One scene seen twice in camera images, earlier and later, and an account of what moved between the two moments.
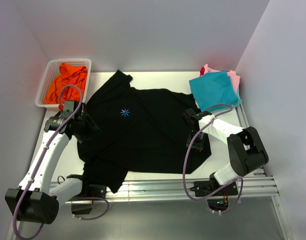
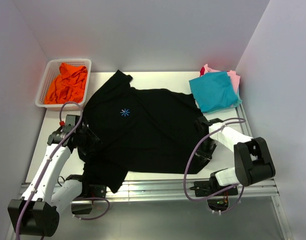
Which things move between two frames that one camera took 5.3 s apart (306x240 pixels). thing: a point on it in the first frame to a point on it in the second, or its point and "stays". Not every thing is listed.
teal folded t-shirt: x=212 y=88 stays
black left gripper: x=91 y=127 to x=93 y=139
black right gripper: x=199 y=146 to x=203 y=156
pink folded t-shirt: x=235 y=78 stays
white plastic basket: x=66 y=79 stays
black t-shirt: x=141 y=130 stays
